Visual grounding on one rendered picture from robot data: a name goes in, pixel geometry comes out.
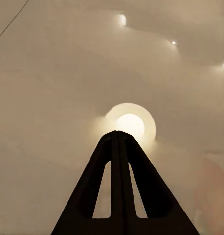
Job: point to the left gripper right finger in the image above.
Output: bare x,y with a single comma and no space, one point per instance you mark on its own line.
165,215

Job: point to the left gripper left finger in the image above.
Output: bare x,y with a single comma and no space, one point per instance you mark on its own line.
76,219

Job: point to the coffee table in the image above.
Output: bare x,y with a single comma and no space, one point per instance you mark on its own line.
73,70

